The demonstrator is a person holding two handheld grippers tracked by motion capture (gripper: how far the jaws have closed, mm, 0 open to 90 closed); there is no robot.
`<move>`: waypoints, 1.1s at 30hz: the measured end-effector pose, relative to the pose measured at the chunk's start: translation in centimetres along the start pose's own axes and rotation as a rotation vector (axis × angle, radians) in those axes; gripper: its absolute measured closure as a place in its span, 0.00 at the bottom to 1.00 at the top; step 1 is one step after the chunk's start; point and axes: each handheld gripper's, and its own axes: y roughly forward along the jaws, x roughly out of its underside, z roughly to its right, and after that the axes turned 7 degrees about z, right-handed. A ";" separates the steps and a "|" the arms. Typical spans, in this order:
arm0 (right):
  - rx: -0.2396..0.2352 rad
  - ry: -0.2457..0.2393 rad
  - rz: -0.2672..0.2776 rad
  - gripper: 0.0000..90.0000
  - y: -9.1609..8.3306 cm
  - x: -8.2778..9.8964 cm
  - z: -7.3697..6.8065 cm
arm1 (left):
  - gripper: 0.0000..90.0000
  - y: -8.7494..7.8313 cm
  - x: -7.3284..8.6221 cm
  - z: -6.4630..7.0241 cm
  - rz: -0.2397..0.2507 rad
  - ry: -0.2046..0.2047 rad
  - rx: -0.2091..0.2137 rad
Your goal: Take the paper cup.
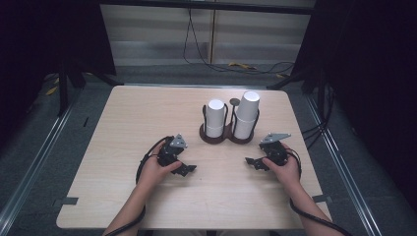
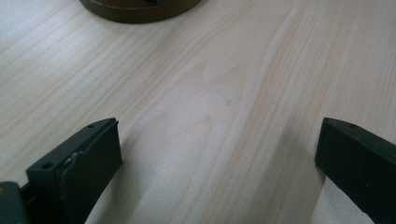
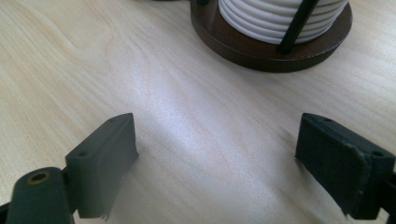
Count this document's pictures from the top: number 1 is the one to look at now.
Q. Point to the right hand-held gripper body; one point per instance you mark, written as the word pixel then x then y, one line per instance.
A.
pixel 277 152

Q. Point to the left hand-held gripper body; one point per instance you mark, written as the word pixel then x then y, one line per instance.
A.
pixel 168 152

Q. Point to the white paper cup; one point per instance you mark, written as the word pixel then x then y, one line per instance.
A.
pixel 244 129
pixel 215 111
pixel 248 105
pixel 214 131

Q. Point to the person's right hand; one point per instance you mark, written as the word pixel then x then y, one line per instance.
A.
pixel 288 173

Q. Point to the person's left hand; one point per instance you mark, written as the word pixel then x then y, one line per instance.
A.
pixel 154 172

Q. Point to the grey tape strip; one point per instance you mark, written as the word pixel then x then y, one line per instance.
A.
pixel 67 200
pixel 322 198

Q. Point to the metal bar behind table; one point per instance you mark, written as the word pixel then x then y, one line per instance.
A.
pixel 196 86

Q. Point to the yellow floor tape piece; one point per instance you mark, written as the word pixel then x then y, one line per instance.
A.
pixel 280 75
pixel 242 65
pixel 51 90

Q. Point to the black metal stand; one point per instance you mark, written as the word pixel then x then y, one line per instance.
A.
pixel 64 88
pixel 305 78

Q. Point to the black curtain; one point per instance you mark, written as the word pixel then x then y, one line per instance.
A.
pixel 367 65
pixel 49 36

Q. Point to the metal floor rail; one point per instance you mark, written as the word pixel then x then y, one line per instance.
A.
pixel 344 170
pixel 36 164

